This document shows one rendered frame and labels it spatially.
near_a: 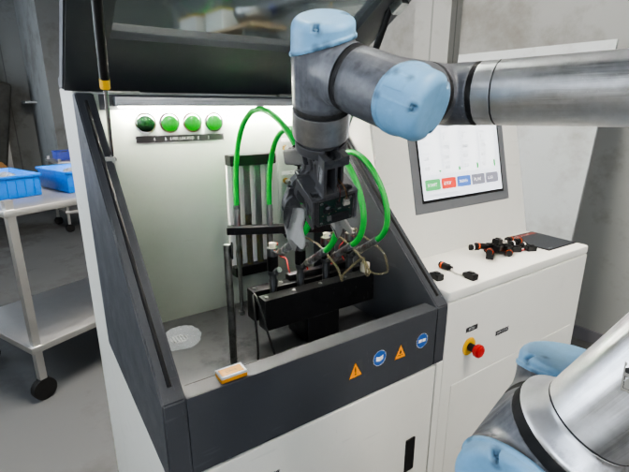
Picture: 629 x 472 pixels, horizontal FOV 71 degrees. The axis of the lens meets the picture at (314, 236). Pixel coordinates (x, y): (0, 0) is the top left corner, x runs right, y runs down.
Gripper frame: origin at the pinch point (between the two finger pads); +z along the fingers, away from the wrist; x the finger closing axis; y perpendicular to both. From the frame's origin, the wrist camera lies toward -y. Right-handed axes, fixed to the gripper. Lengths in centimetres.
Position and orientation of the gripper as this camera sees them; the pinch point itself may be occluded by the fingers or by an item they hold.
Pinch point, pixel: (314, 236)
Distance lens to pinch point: 74.1
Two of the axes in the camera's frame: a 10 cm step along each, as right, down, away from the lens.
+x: 9.2, -2.7, 2.9
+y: 4.0, 6.3, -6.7
